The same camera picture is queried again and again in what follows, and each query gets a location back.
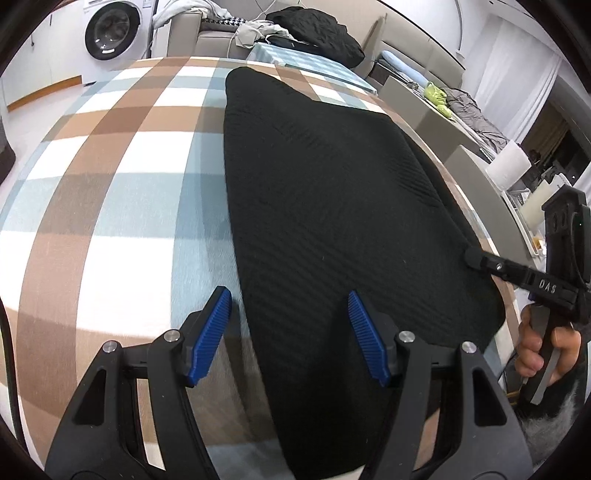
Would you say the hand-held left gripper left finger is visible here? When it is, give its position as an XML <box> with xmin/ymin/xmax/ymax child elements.
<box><xmin>44</xmin><ymin>286</ymin><xmax>234</xmax><ymax>480</ymax></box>

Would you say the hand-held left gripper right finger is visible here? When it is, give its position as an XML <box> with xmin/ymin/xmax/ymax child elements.
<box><xmin>347</xmin><ymin>290</ymin><xmax>533</xmax><ymax>480</ymax></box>

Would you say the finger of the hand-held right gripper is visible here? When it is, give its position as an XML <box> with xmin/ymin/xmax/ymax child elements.
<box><xmin>464</xmin><ymin>246</ymin><xmax>539</xmax><ymax>291</ymax></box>

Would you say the black t-shirt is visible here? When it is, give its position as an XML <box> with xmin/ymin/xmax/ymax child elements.
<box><xmin>222</xmin><ymin>65</ymin><xmax>507</xmax><ymax>470</ymax></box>

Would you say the person's right forearm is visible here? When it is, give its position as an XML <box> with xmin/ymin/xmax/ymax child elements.
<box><xmin>514</xmin><ymin>364</ymin><xmax>588</xmax><ymax>477</ymax></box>

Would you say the person's right hand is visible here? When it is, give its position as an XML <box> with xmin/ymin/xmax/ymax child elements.
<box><xmin>512</xmin><ymin>306</ymin><xmax>583</xmax><ymax>387</ymax></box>

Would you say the white container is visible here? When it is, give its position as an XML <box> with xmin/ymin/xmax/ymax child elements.
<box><xmin>519</xmin><ymin>178</ymin><xmax>563</xmax><ymax>230</ymax></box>

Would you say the beige cabinet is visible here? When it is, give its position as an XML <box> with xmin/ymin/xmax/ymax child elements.
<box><xmin>442</xmin><ymin>144</ymin><xmax>542</xmax><ymax>269</ymax></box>

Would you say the paper towel roll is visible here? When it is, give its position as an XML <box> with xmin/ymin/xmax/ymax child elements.
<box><xmin>484</xmin><ymin>139</ymin><xmax>533</xmax><ymax>191</ymax></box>

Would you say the grey quilted jacket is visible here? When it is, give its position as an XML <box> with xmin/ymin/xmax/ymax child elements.
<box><xmin>444</xmin><ymin>87</ymin><xmax>509</xmax><ymax>149</ymax></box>

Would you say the beige bedside table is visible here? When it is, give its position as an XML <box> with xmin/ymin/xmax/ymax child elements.
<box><xmin>378</xmin><ymin>75</ymin><xmax>491</xmax><ymax>163</ymax></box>

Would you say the brown blue plaid tablecloth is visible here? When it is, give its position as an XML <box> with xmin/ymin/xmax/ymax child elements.
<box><xmin>0</xmin><ymin>54</ymin><xmax>519</xmax><ymax>472</ymax></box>

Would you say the white curtain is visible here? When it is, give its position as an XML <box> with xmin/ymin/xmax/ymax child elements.
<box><xmin>470</xmin><ymin>27</ymin><xmax>563</xmax><ymax>145</ymax></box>

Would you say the beige bed headboard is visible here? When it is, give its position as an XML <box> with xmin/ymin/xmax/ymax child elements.
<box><xmin>378</xmin><ymin>27</ymin><xmax>465</xmax><ymax>89</ymax></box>

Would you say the light blue pillow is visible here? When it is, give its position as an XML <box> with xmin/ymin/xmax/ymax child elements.
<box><xmin>380</xmin><ymin>49</ymin><xmax>417</xmax><ymax>75</ymax></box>

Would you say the teal checked tablecloth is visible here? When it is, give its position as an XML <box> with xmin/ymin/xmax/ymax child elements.
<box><xmin>246</xmin><ymin>41</ymin><xmax>378</xmax><ymax>96</ymax></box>

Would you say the grey sofa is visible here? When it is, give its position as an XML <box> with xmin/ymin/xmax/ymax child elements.
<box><xmin>165</xmin><ymin>6</ymin><xmax>366</xmax><ymax>71</ymax></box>

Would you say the black puffer jacket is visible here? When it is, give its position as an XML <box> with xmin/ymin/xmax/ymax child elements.
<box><xmin>265</xmin><ymin>6</ymin><xmax>366</xmax><ymax>68</ymax></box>

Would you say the white grey garment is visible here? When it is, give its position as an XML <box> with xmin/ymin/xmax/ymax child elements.
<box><xmin>232</xmin><ymin>19</ymin><xmax>290</xmax><ymax>48</ymax></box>

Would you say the white washing machine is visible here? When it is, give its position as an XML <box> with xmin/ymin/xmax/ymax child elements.
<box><xmin>82</xmin><ymin>0</ymin><xmax>161</xmax><ymax>85</ymax></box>

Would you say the white counter cabinet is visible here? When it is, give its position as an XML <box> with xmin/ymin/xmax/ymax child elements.
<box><xmin>0</xmin><ymin>13</ymin><xmax>85</xmax><ymax>110</ymax></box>

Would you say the light grey cloth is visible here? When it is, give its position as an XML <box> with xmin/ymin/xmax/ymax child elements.
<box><xmin>165</xmin><ymin>0</ymin><xmax>223</xmax><ymax>29</ymax></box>

